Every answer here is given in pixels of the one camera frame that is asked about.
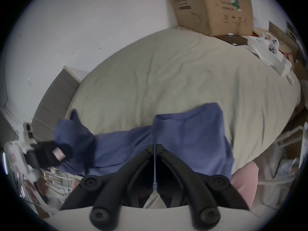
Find blue shirt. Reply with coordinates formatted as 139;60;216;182
53;103;235;180

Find bed with beige sheet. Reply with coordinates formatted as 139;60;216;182
64;26;302;171

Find spare white gripper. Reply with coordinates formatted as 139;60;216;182
255;32;280;55

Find brown cardboard carton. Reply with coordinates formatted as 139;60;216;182
164;0;254;37

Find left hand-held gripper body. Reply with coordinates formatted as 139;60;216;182
3;122;40;181

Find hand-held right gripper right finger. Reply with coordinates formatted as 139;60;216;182
155;143;251;228

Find black flat box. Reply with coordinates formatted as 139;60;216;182
215;34;249;47

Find grey padded headboard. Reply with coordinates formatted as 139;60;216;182
31;66;81;139

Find white metal rack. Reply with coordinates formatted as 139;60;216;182
259;122;308;186

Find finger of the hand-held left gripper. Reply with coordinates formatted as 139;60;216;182
31;141;73;169

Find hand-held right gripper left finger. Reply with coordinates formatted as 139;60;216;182
60;144;155;226

